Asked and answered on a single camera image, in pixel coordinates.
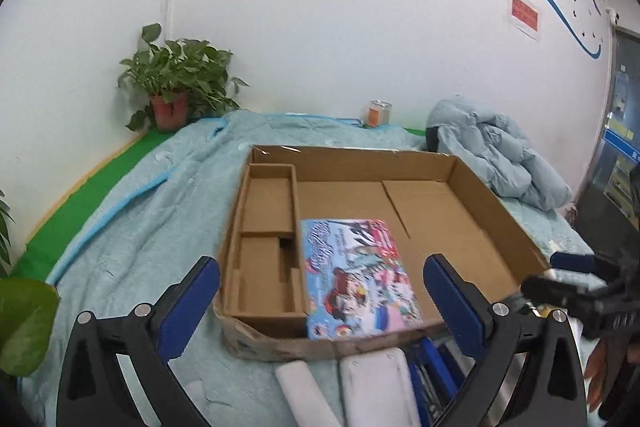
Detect red wall notice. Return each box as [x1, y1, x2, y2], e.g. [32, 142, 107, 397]
[510, 0, 542, 42]

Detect small orange-labelled jar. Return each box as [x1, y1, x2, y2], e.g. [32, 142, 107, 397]
[368, 100, 392, 128]

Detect glass door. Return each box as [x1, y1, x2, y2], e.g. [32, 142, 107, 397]
[575, 24, 640, 258]

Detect green mat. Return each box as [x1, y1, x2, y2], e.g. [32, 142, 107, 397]
[10, 127, 426, 280]

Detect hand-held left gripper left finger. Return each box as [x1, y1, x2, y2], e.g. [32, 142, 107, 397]
[56, 255, 221, 427]

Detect person's right forearm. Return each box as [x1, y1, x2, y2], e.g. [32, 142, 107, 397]
[599, 337, 640, 424]

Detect colourful cartoon printed box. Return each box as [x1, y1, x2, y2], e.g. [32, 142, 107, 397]
[300, 218, 426, 340]

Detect blue stapler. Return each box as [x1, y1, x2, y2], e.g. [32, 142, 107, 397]
[406, 336, 468, 427]

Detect light blue padded jacket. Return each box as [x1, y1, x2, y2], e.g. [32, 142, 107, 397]
[425, 95, 575, 211]

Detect brown cardboard box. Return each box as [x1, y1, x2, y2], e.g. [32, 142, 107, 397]
[212, 144, 551, 363]

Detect person's right hand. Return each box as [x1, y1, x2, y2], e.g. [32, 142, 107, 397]
[584, 346, 620, 414]

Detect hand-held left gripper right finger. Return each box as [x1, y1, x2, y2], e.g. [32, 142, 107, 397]
[422, 253, 588, 427]

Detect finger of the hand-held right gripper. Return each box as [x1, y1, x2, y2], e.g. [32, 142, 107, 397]
[549, 251, 623, 282]
[520, 274, 608, 310]

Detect potted green plant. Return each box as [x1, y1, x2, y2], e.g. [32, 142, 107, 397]
[117, 23, 251, 135]

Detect large green plant leaves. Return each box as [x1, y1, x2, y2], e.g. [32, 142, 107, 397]
[0, 189, 62, 378]

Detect white handheld controller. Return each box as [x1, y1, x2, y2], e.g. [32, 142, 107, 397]
[275, 359, 333, 427]

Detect white curved plastic device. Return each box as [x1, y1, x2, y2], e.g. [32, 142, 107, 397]
[339, 349, 422, 427]

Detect light blue quilted blanket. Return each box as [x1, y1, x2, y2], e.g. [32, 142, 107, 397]
[20, 109, 601, 427]

